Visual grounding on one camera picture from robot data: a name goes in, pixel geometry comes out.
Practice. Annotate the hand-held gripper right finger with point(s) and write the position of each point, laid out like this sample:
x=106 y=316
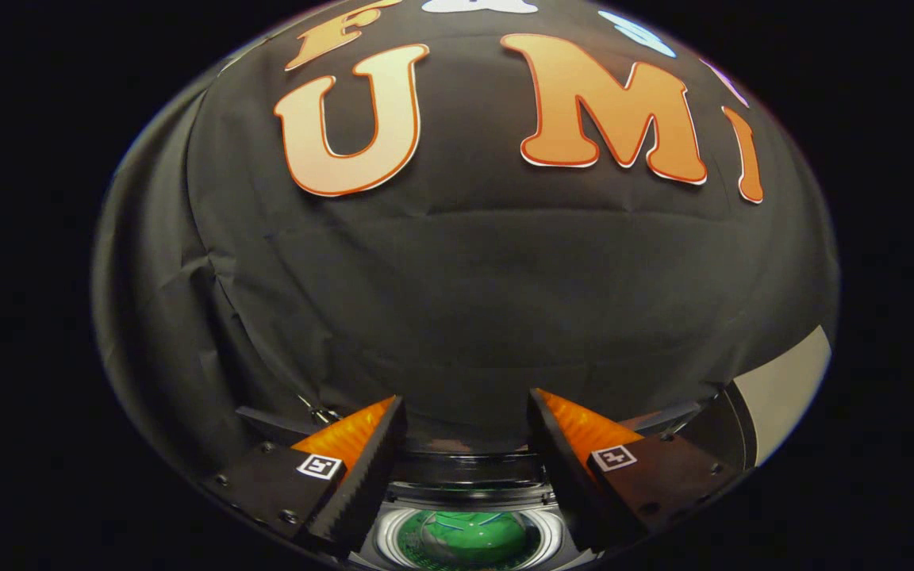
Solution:
x=564 y=476

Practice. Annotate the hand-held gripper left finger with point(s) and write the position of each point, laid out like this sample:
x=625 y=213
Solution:
x=366 y=484

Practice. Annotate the black washing machine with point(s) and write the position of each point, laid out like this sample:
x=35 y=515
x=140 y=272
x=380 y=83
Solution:
x=465 y=493

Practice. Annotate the green polo shirt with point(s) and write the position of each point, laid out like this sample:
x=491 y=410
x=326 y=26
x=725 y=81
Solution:
x=465 y=541

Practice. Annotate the black backdrop cloth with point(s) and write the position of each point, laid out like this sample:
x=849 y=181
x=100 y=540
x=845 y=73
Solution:
x=465 y=277

